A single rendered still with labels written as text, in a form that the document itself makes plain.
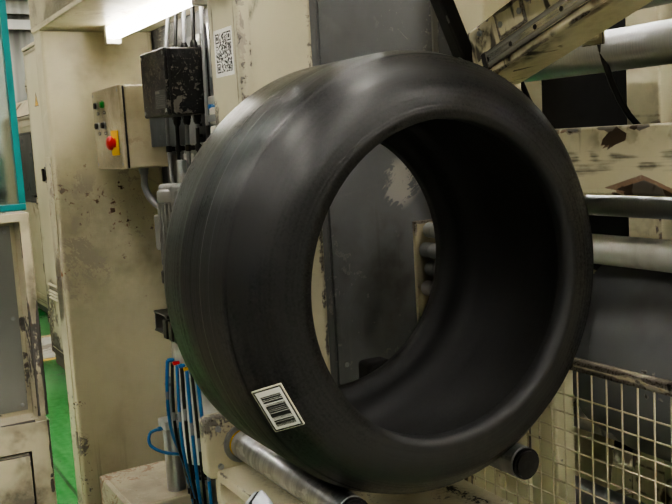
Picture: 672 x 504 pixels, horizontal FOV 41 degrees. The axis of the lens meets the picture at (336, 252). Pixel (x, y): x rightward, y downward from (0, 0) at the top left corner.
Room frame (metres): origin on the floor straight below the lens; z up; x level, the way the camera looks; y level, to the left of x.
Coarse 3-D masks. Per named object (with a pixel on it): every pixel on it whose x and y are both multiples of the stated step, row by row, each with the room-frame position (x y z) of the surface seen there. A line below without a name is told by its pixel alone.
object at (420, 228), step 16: (416, 224) 1.69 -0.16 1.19; (432, 224) 1.68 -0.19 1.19; (416, 240) 1.69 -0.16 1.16; (432, 240) 1.71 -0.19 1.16; (416, 256) 1.69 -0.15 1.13; (432, 256) 1.66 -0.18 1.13; (416, 272) 1.69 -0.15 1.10; (432, 272) 1.67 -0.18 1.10; (416, 288) 1.70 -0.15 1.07; (416, 304) 1.70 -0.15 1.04
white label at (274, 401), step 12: (276, 384) 0.98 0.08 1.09; (264, 396) 0.99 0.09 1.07; (276, 396) 0.99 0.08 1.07; (288, 396) 0.98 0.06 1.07; (264, 408) 1.00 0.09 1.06; (276, 408) 0.99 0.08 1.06; (288, 408) 0.99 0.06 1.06; (276, 420) 1.00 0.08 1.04; (288, 420) 1.00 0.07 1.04; (300, 420) 0.99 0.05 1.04
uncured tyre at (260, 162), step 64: (384, 64) 1.09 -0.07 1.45; (448, 64) 1.13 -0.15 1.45; (256, 128) 1.07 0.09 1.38; (320, 128) 1.02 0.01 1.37; (384, 128) 1.05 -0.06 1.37; (448, 128) 1.39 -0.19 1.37; (512, 128) 1.14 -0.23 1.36; (192, 192) 1.12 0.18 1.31; (256, 192) 1.00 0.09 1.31; (320, 192) 1.00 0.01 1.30; (448, 192) 1.43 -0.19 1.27; (512, 192) 1.37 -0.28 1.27; (576, 192) 1.20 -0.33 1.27; (192, 256) 1.07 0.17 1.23; (256, 256) 0.98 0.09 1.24; (448, 256) 1.43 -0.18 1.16; (512, 256) 1.40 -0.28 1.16; (576, 256) 1.19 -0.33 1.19; (192, 320) 1.08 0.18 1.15; (256, 320) 0.98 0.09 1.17; (448, 320) 1.43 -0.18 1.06; (512, 320) 1.36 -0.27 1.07; (576, 320) 1.20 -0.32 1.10; (256, 384) 0.99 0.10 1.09; (320, 384) 1.00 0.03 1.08; (384, 384) 1.37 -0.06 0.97; (448, 384) 1.38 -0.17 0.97; (512, 384) 1.28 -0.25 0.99; (320, 448) 1.01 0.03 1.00; (384, 448) 1.04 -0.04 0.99; (448, 448) 1.08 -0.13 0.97
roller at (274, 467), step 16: (240, 432) 1.33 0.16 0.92; (240, 448) 1.30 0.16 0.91; (256, 448) 1.26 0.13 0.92; (256, 464) 1.25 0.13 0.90; (272, 464) 1.21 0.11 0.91; (288, 464) 1.18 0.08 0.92; (272, 480) 1.21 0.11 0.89; (288, 480) 1.16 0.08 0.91; (304, 480) 1.13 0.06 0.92; (320, 480) 1.11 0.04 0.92; (304, 496) 1.12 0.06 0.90; (320, 496) 1.09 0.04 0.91; (336, 496) 1.07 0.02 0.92; (352, 496) 1.06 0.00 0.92
